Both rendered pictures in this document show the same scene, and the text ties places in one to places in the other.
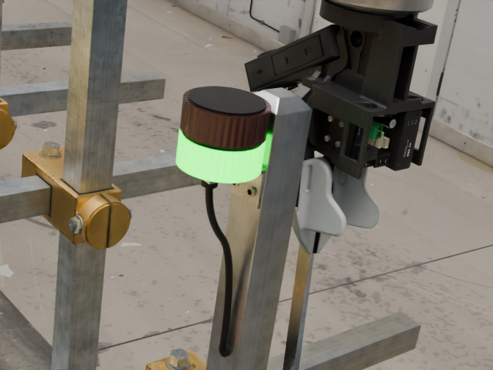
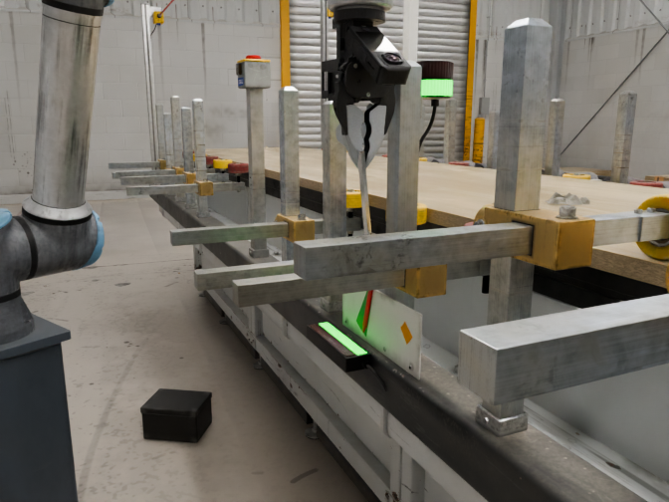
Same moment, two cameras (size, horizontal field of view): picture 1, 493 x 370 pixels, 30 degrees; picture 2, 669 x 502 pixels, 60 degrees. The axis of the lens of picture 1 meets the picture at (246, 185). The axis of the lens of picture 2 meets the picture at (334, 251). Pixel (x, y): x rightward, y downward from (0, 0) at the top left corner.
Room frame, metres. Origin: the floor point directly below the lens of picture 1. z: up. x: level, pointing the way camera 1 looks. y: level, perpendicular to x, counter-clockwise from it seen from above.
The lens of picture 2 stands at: (1.49, 0.16, 1.07)
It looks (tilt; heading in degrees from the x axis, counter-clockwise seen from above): 13 degrees down; 198
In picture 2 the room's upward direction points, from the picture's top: straight up
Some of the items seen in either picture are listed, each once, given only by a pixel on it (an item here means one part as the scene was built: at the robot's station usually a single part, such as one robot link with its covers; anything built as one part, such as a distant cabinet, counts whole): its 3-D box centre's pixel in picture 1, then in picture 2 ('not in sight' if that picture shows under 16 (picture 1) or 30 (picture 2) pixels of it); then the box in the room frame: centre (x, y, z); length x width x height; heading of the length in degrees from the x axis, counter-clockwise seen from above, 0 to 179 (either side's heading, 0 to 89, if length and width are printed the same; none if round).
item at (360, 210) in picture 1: (349, 207); (346, 135); (0.68, -0.09, 1.05); 0.06 x 0.03 x 0.09; 42
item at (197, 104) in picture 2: not in sight; (200, 162); (-0.49, -1.02, 0.91); 0.03 x 0.03 x 0.48; 42
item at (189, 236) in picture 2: not in sight; (271, 230); (0.32, -0.37, 0.83); 0.43 x 0.03 x 0.04; 132
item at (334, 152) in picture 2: not in sight; (334, 227); (0.44, -0.18, 0.87); 0.03 x 0.03 x 0.48; 42
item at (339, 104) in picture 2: not in sight; (349, 103); (0.70, -0.08, 1.09); 0.05 x 0.02 x 0.09; 132
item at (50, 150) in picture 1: (50, 149); (566, 212); (0.86, 0.20, 0.98); 0.02 x 0.02 x 0.01
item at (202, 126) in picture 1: (224, 116); (432, 71); (0.59, 0.02, 1.14); 0.06 x 0.06 x 0.02
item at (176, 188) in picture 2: not in sight; (187, 188); (-0.42, -1.04, 0.82); 0.43 x 0.03 x 0.04; 132
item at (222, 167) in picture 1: (220, 150); (432, 88); (0.59, 0.02, 1.11); 0.06 x 0.06 x 0.02
